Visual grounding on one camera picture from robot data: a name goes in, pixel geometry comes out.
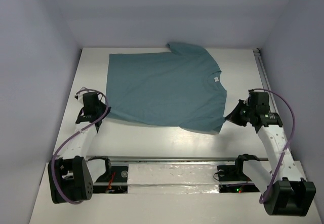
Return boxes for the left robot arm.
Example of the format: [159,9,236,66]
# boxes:
[48,88,113,205]

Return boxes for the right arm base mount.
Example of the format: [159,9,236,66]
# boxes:
[213,165,259,194]

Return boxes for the white foil-taped centre block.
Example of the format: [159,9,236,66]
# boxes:
[127,163,219,194]

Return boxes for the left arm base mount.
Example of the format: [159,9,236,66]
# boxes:
[87,156,129,194]

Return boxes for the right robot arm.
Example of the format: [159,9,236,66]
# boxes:
[217,89,316,216]

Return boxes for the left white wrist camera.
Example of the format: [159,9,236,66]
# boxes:
[74,89,88,105]

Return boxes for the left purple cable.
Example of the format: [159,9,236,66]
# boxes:
[50,88,112,205]

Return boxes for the aluminium right side rail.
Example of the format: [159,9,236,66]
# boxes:
[253,48,277,113]

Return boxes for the aluminium front rail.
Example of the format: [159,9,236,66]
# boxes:
[86,155,269,163]

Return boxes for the teal t-shirt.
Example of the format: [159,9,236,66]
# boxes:
[106,42,227,132]

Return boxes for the aluminium rail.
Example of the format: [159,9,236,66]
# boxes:
[253,48,277,113]
[86,155,269,163]

